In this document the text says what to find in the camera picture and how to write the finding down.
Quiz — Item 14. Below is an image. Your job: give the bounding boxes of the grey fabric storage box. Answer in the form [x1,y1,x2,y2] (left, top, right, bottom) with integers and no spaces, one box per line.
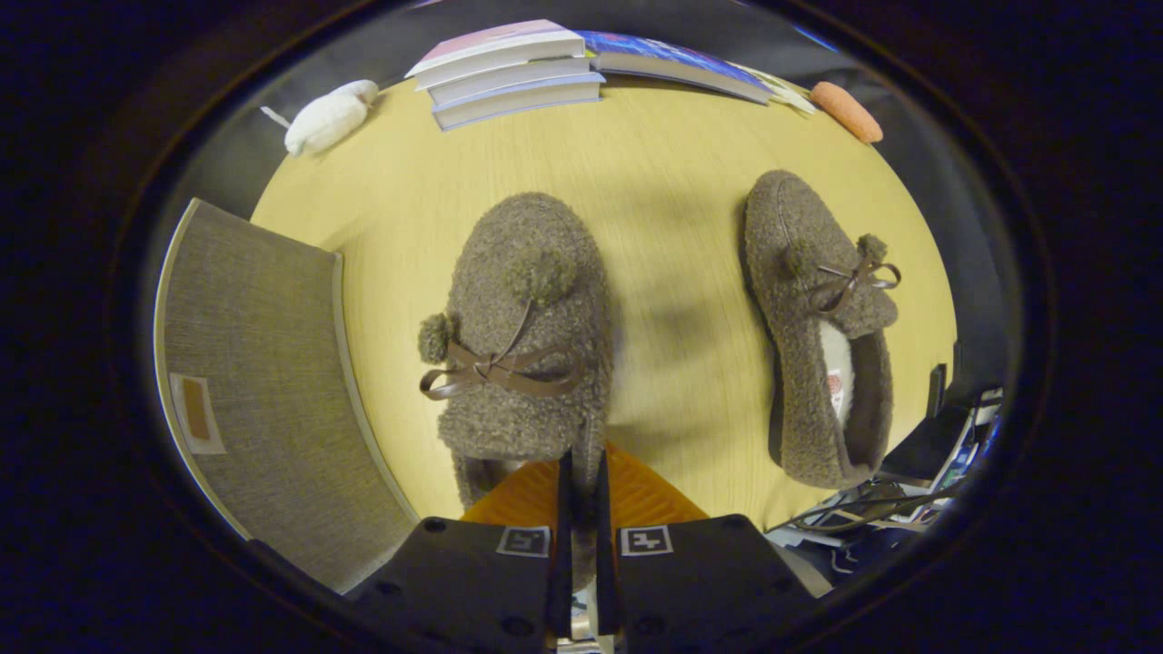
[153,198,421,596]

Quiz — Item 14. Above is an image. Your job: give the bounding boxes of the pale yellow leaflet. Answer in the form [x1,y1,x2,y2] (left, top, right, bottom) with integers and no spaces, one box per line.
[727,62,820,115]

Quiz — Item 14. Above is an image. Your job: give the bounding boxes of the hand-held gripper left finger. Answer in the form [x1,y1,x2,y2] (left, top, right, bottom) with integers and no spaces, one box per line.
[343,450,575,650]

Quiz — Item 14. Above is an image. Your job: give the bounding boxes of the black backdrop cloth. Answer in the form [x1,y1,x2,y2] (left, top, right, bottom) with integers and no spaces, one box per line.
[168,0,1011,405]

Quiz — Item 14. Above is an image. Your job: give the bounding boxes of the colourful printed packets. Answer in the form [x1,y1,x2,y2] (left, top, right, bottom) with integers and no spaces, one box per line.
[940,389,1004,496]

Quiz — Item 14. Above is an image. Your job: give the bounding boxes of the black flat device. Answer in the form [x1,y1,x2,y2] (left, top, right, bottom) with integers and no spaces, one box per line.
[876,404,979,488]

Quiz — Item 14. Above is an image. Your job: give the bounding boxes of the dark blue glossy book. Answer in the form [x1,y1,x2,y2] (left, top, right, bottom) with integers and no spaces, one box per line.
[577,30,779,105]

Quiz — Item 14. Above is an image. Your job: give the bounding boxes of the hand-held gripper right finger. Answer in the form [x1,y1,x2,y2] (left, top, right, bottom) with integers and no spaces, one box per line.
[595,442,819,650]

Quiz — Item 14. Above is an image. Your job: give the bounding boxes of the pink cover book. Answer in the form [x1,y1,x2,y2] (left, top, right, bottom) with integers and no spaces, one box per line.
[404,18,587,90]

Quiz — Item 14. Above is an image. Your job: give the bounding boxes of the orange oval sponge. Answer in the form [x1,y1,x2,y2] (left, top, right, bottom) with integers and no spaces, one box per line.
[809,81,884,144]

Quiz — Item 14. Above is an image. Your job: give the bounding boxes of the white plush toy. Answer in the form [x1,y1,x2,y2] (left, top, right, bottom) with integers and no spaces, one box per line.
[261,79,381,157]

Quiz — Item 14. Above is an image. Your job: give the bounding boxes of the brown fuzzy slipper shoe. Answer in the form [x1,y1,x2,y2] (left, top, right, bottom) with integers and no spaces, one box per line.
[418,191,615,510]
[743,170,902,491]

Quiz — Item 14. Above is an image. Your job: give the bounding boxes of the pale blue cover book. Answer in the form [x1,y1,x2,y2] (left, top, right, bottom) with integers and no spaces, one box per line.
[432,73,606,132]

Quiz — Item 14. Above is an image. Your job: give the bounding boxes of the white cover book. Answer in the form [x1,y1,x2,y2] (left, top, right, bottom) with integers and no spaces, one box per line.
[427,56,592,106]

